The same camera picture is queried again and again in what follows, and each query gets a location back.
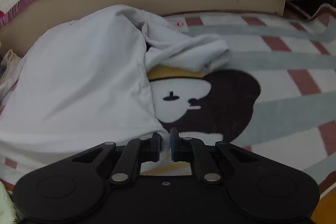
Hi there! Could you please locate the white shirt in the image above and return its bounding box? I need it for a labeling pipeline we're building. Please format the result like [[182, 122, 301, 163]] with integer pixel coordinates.
[[0, 5, 233, 176]]

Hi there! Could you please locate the folded cream cloth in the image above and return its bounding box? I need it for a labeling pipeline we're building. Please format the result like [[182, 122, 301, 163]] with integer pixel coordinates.
[[0, 49, 25, 100]]

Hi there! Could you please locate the pale green cloth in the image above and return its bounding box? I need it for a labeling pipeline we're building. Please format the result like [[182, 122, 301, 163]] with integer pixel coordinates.
[[0, 182, 17, 224]]

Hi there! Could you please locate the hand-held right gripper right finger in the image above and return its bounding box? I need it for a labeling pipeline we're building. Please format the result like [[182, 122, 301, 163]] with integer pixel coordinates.
[[170, 127, 260, 186]]

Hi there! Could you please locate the checkered rug with bear print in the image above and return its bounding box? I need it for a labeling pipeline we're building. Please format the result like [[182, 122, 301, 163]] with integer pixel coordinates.
[[0, 10, 336, 224]]

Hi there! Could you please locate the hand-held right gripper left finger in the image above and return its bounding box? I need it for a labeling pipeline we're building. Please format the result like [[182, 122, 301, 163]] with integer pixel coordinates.
[[72, 133, 162, 186]]

